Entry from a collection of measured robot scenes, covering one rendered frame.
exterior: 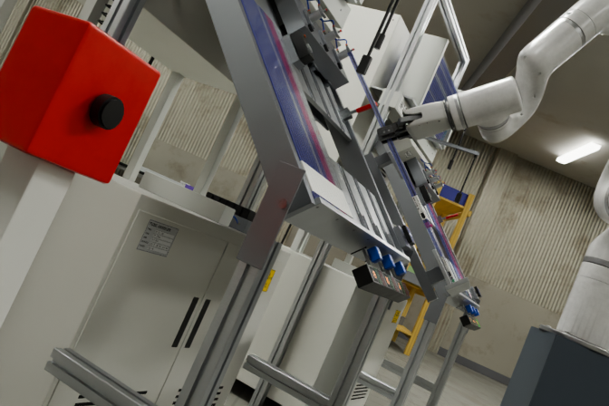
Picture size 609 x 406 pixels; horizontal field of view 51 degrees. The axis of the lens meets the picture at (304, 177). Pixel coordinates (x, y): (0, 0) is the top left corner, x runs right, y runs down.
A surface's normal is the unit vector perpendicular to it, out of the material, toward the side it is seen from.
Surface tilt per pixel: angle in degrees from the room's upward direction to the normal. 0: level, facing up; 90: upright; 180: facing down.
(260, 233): 90
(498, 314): 90
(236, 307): 90
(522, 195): 90
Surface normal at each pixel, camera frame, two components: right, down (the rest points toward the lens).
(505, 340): -0.04, -0.13
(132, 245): 0.84, 0.33
